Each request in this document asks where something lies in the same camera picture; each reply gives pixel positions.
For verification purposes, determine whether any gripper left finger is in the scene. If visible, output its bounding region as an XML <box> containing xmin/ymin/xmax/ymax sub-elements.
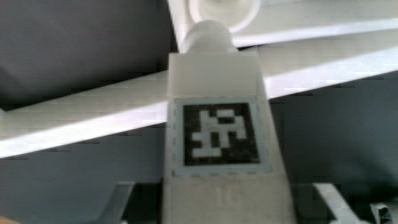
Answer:
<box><xmin>90</xmin><ymin>182</ymin><xmax>161</xmax><ymax>224</ymax></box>

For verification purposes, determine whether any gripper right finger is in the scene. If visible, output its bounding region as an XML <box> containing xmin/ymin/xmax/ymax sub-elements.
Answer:
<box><xmin>293</xmin><ymin>183</ymin><xmax>369</xmax><ymax>224</ymax></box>

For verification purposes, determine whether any white square table top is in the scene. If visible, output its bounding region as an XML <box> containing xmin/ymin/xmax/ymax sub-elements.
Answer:
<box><xmin>166</xmin><ymin>0</ymin><xmax>398</xmax><ymax>47</ymax></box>

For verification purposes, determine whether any white front fence bar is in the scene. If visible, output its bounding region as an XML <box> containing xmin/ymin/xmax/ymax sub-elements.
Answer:
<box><xmin>0</xmin><ymin>29</ymin><xmax>398</xmax><ymax>158</ymax></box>

